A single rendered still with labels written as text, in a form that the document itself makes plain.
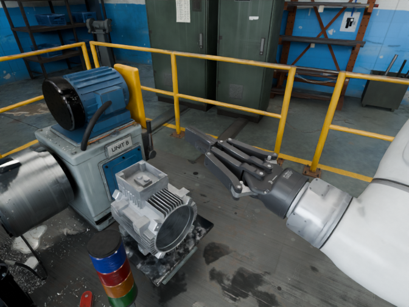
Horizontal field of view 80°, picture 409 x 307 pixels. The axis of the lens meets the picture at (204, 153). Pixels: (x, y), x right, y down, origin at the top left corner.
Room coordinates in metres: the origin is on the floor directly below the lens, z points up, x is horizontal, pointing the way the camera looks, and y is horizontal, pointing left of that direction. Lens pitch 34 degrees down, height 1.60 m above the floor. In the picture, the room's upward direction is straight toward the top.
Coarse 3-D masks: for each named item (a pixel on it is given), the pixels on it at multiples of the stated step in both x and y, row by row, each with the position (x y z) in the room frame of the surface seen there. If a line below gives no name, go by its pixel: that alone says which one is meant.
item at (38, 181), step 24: (0, 168) 0.57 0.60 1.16; (24, 168) 0.59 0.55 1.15; (48, 168) 0.61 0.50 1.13; (0, 192) 0.51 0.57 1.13; (24, 192) 0.53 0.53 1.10; (48, 192) 0.56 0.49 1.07; (72, 192) 0.62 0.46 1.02; (0, 216) 0.47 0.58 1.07; (24, 216) 0.50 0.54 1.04; (48, 216) 0.55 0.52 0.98
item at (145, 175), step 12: (132, 168) 0.61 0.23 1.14; (144, 168) 0.62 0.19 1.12; (120, 180) 0.55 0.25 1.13; (132, 180) 0.57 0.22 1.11; (144, 180) 0.55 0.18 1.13; (156, 180) 0.54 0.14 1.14; (132, 192) 0.51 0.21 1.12; (144, 192) 0.50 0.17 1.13; (156, 192) 0.53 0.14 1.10; (144, 204) 0.49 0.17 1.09
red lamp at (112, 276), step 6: (126, 258) 0.28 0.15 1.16; (126, 264) 0.27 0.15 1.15; (96, 270) 0.26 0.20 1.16; (120, 270) 0.26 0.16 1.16; (126, 270) 0.27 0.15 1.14; (102, 276) 0.25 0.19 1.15; (108, 276) 0.25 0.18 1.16; (114, 276) 0.25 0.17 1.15; (120, 276) 0.26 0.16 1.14; (126, 276) 0.27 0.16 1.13; (102, 282) 0.25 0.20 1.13; (108, 282) 0.25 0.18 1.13; (114, 282) 0.25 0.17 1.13; (120, 282) 0.25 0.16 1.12
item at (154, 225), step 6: (114, 192) 0.55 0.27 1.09; (120, 192) 0.55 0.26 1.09; (114, 198) 0.53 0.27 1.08; (120, 198) 0.54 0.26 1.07; (186, 198) 0.52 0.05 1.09; (186, 204) 0.51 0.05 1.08; (150, 222) 0.43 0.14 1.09; (156, 222) 0.43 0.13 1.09; (150, 228) 0.42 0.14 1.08; (156, 228) 0.42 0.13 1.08; (192, 228) 0.52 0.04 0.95
